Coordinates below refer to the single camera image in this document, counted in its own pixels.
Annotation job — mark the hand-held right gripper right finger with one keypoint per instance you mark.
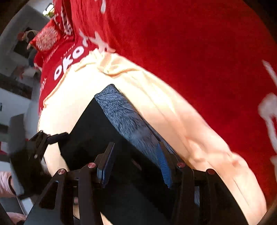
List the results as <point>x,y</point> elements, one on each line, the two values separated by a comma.
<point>164,166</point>

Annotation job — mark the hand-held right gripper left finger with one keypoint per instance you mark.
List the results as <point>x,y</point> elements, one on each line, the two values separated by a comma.
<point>105,166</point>

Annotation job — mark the peach patterned cloth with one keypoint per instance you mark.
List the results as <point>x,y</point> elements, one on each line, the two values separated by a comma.
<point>173,112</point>

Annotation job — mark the red printed blanket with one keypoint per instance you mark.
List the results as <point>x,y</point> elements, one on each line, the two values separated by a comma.
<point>184,43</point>

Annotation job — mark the red embroidered cushion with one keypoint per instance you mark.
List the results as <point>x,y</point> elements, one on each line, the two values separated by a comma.
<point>46,39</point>

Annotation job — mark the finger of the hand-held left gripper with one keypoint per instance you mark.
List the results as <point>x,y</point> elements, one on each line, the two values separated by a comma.
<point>57,138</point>

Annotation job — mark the black pants with grey waistband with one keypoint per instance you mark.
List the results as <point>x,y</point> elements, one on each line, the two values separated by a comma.
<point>90,134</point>

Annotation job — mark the white shelf unit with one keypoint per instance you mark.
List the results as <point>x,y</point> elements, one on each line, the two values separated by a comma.
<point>15,26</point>

